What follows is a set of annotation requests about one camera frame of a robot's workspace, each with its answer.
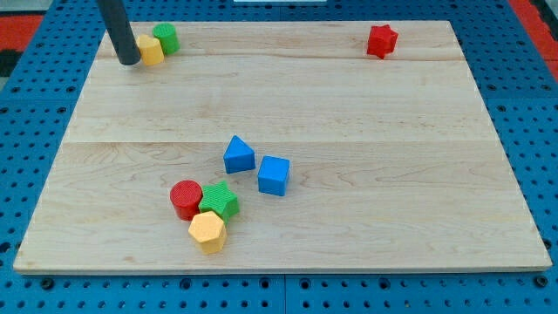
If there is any blue cube block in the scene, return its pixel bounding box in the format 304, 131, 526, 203
257, 155, 290, 196

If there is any blue triangle block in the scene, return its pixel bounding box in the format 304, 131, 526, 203
223, 135, 255, 174

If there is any yellow hexagon block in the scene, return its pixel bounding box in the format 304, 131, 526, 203
188, 211, 228, 255

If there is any green cylinder block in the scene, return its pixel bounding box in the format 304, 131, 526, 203
153, 23, 180, 55

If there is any green star block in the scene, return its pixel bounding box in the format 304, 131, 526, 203
198, 181, 240, 224

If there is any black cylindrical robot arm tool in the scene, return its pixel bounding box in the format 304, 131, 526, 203
96, 0, 140, 65

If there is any yellow heart block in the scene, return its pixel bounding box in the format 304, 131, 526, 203
136, 34, 165, 66

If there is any red cylinder block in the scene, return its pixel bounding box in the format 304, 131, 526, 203
169, 180, 203, 221

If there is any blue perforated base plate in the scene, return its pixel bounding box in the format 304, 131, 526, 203
1, 1, 557, 313

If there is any light wooden board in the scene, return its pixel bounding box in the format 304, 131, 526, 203
13, 21, 552, 275

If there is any red star block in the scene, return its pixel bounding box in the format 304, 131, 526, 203
366, 24, 398, 59

